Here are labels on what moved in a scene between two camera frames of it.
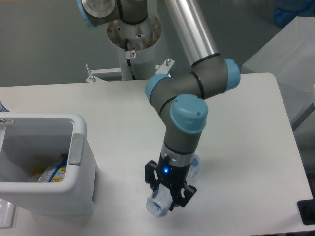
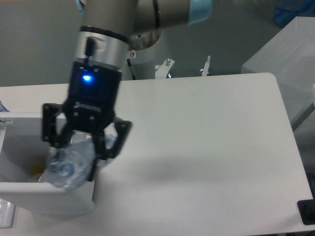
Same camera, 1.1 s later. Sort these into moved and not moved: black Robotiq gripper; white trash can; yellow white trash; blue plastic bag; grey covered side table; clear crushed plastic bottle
Moved: black Robotiq gripper; clear crushed plastic bottle
Not moved: grey covered side table; white trash can; yellow white trash; blue plastic bag
